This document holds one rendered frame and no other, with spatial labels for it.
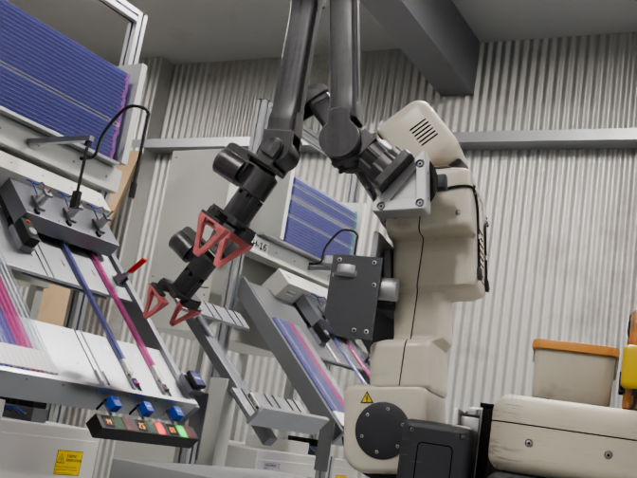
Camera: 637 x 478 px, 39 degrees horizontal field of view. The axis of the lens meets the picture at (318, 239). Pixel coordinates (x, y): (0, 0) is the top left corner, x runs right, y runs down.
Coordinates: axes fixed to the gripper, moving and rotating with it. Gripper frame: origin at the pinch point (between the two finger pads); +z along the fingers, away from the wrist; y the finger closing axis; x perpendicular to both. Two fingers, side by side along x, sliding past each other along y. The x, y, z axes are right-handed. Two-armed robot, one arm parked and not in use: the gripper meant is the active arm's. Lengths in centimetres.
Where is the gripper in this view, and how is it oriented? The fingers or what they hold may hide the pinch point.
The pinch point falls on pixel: (159, 319)
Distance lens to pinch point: 220.9
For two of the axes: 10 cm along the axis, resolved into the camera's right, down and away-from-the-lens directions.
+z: -6.3, 7.7, 1.5
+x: 5.9, 5.9, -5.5
